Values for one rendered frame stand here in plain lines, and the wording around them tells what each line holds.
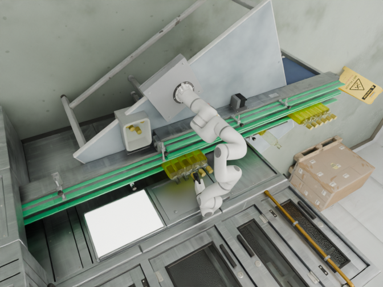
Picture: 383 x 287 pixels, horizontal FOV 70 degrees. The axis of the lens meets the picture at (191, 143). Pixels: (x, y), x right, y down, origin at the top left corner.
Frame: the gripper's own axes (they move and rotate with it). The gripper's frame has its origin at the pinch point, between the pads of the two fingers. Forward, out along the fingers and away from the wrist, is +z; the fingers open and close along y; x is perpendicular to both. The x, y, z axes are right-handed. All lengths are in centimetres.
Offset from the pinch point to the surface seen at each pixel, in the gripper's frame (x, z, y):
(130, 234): 46, -23, -12
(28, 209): 99, -4, 5
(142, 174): 33.6, 13.1, -2.7
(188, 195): 5.8, -3.8, -12.5
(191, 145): -3.0, 23.4, 6.3
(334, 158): -329, 168, -241
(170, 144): 12.3, 20.6, 13.6
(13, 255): 93, -41, 24
